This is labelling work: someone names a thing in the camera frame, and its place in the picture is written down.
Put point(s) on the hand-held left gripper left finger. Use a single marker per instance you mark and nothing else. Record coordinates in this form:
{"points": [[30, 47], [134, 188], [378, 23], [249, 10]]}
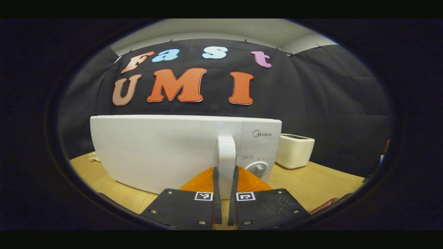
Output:
{"points": [[217, 200]]}

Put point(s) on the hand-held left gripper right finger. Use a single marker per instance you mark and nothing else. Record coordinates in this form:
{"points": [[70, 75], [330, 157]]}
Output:
{"points": [[232, 200]]}

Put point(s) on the white toaster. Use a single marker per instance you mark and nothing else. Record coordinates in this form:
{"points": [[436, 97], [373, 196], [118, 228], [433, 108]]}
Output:
{"points": [[296, 152]]}

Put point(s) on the white microwave oven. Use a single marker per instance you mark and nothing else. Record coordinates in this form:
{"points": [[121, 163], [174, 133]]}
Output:
{"points": [[155, 152]]}

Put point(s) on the brown roast meat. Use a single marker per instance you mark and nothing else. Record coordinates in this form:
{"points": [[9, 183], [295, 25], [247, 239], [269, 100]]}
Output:
{"points": [[325, 205]]}

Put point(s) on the black backdrop cloth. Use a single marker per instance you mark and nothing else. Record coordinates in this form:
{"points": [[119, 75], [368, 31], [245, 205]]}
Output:
{"points": [[328, 103]]}

